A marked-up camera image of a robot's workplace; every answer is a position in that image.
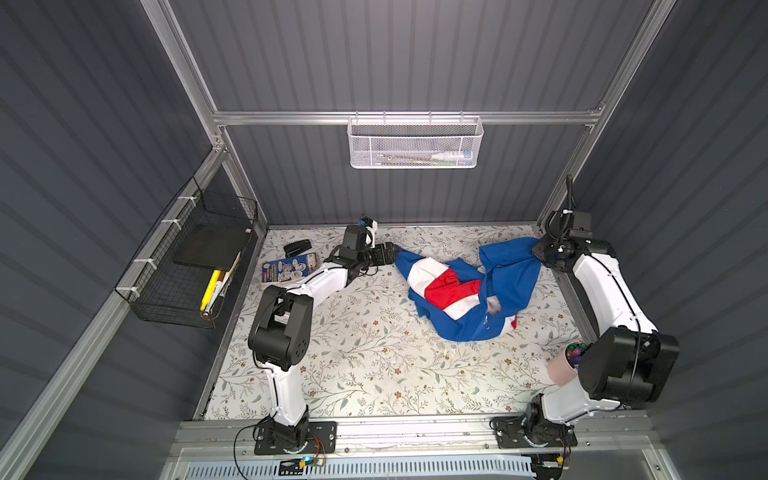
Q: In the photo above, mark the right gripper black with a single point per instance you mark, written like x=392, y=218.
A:
x=545, y=250

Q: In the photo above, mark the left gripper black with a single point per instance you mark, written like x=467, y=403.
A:
x=377, y=253

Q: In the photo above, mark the blue red white hooded jacket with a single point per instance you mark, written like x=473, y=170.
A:
x=465, y=304

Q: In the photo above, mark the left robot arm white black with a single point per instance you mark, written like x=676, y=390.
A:
x=281, y=331

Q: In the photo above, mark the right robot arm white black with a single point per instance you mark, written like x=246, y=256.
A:
x=631, y=361

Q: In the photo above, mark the black stapler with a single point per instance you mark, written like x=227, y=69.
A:
x=297, y=248

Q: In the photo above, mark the white tube in mesh basket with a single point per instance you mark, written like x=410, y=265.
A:
x=464, y=158

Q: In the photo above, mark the pink cup with markers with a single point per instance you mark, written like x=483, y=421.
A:
x=564, y=366

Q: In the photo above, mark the black notebook in basket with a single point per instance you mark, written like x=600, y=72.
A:
x=213, y=247

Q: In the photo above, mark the yellow highlighter marker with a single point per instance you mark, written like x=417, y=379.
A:
x=210, y=290

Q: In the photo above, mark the white wire mesh basket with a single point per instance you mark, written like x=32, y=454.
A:
x=407, y=142

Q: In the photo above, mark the black wire wall basket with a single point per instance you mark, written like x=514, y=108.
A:
x=185, y=276

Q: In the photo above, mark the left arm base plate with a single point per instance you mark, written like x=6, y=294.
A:
x=308, y=437

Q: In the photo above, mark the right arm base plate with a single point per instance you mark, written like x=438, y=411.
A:
x=518, y=431

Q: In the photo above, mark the white perforated cable tray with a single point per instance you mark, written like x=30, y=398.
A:
x=493, y=466

